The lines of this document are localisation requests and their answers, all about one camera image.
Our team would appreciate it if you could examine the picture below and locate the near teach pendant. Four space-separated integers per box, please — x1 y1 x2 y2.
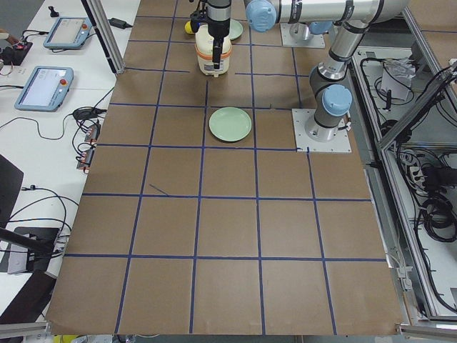
14 66 74 112

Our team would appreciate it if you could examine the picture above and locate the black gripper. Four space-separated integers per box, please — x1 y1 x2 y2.
208 17 230 70

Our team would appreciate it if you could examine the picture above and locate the far teach pendant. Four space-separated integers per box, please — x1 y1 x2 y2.
43 17 92 49

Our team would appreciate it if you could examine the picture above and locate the yellow toy potato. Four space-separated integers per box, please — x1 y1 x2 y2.
184 21 195 35

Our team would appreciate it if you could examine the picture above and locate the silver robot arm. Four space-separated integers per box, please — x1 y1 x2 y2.
244 0 408 81
305 20 369 143

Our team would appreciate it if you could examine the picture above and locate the white rice cooker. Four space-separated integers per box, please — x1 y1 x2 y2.
194 24 233 78

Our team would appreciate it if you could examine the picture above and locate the teach pendant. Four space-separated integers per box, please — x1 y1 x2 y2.
43 17 92 49
14 66 74 112

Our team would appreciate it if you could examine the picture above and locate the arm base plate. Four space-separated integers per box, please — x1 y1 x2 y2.
280 23 326 49
292 109 352 154

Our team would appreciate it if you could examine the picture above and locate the aluminium frame post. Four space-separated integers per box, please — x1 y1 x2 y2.
81 0 126 74

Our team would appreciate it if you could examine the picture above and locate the black power adapter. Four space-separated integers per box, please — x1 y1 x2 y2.
109 18 133 29

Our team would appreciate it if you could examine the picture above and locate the green plate near arm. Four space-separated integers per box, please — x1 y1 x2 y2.
228 19 243 41
209 107 252 142

